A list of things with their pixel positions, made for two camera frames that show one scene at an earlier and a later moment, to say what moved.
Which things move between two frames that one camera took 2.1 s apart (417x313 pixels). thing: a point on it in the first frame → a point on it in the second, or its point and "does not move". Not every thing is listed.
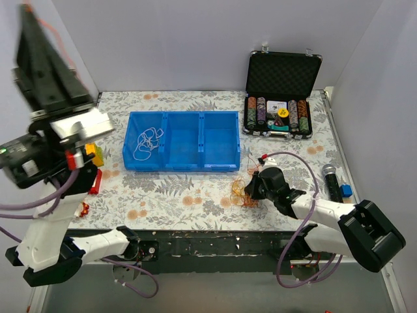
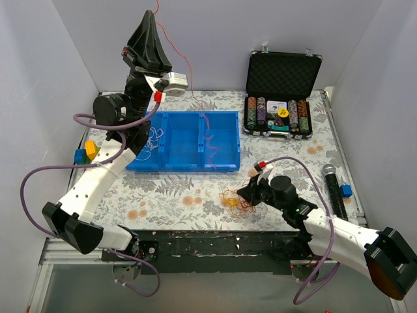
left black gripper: [60, 106] → [140, 65]
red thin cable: [28, 9] → [191, 83]
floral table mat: [201, 200] does not move
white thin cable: [147, 141] does not move
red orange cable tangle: [238, 195] → [236, 204]
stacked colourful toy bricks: [93, 149] does not move
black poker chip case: [278, 100] does not move
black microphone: [333, 188] does not move
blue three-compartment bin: [182, 141] does not move
